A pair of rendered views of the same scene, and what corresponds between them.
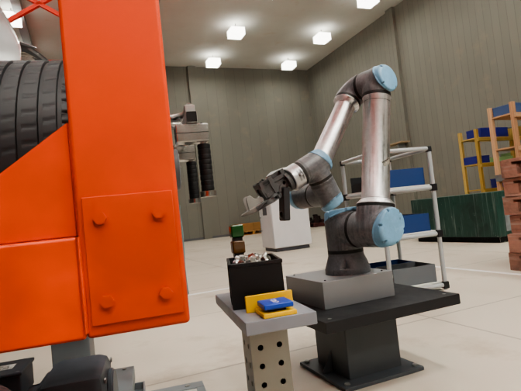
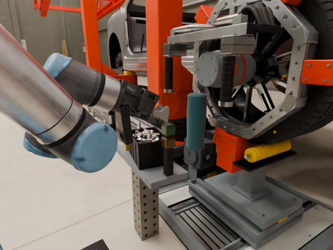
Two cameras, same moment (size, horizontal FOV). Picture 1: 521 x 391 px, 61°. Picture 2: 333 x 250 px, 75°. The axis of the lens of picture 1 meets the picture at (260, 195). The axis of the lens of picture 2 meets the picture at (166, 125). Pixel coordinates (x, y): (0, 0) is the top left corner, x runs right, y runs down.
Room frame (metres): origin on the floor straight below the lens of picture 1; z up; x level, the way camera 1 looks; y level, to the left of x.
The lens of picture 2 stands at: (2.13, -0.12, 0.88)
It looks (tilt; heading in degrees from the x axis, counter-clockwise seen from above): 17 degrees down; 165
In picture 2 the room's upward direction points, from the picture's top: straight up
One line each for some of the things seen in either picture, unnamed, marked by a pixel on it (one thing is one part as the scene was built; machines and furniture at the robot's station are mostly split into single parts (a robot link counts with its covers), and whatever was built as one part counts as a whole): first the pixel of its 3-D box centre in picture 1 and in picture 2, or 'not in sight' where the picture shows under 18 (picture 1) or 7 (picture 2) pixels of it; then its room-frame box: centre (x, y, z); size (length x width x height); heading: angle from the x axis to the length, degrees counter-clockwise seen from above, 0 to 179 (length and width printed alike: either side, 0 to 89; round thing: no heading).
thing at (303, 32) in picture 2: not in sight; (238, 68); (1.32, 0.41, 0.85); 0.54 x 0.07 x 0.54; 15
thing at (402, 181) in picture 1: (390, 228); not in sight; (2.95, -0.84, 0.50); 0.54 x 0.42 x 1.00; 15
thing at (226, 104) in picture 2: (193, 181); (227, 80); (1.55, 0.23, 0.83); 0.04 x 0.04 x 0.16
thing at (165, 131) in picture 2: (236, 231); (168, 129); (1.40, 0.09, 0.64); 0.04 x 0.04 x 0.04; 15
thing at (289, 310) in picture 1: (275, 310); not in sight; (1.05, -0.01, 0.46); 0.08 x 0.08 x 0.01; 15
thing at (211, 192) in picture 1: (205, 168); (168, 74); (1.22, 0.14, 0.83); 0.04 x 0.04 x 0.16
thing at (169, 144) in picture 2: (237, 247); (168, 142); (1.40, 0.09, 0.59); 0.04 x 0.04 x 0.04; 15
